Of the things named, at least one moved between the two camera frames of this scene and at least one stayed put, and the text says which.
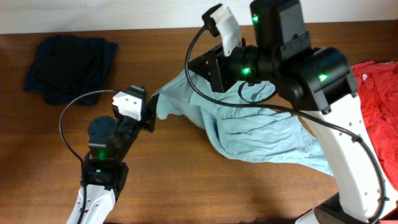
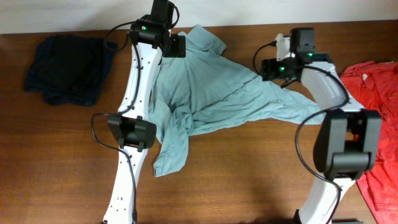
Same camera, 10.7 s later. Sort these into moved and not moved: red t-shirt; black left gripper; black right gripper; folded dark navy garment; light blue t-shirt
Moved: black left gripper; light blue t-shirt; black right gripper
Not moved: folded dark navy garment; red t-shirt
